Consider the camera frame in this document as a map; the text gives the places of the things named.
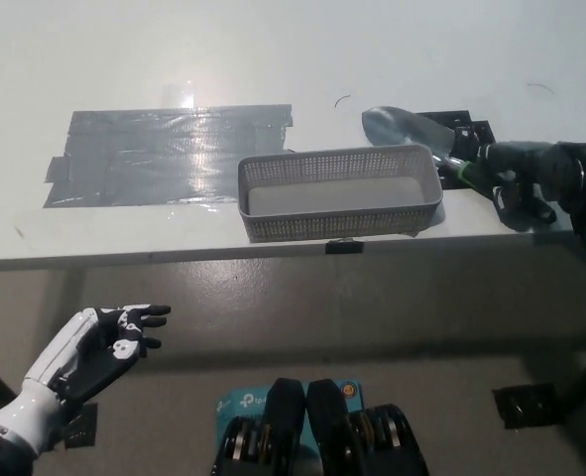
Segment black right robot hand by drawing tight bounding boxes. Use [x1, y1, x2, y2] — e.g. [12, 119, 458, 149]
[476, 140, 585, 230]

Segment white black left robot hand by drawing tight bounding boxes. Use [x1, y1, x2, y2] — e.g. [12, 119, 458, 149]
[0, 302, 173, 457]

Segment garden trowel green black handle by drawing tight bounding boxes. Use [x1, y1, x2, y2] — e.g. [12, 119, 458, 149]
[361, 105, 497, 199]

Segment black tape patch on desk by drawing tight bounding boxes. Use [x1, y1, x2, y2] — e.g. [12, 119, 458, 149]
[413, 109, 497, 189]

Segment black robot body blocks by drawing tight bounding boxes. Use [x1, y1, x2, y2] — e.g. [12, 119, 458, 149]
[211, 377, 430, 476]

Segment black floor tape patch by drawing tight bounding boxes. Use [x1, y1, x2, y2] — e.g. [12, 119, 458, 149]
[63, 402, 99, 450]
[491, 382, 571, 430]

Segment teal tp-link box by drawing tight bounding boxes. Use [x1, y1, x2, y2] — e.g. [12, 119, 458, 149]
[216, 379, 368, 476]

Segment small black tape piece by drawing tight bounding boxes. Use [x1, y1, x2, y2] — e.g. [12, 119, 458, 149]
[324, 238, 364, 256]

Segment grey perforated plastic basket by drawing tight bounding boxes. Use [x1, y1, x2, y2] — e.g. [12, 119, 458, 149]
[237, 143, 445, 244]

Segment grey duct tape patch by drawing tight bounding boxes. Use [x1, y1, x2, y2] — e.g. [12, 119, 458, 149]
[42, 102, 293, 209]

